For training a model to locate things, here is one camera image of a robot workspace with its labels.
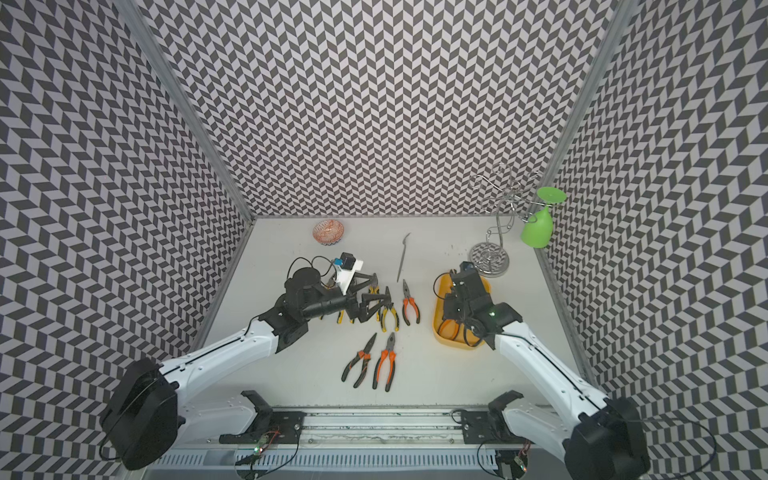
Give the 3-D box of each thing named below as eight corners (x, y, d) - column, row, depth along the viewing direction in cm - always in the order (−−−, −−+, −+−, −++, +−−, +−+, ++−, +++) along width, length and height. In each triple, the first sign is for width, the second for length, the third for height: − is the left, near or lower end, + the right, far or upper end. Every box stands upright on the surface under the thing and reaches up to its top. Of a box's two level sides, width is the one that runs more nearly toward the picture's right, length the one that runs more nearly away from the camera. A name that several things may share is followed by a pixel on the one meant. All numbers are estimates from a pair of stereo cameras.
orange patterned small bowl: (310, 237, 115) (308, 230, 112) (328, 222, 120) (326, 215, 117) (331, 250, 110) (329, 244, 107) (349, 234, 115) (348, 227, 112)
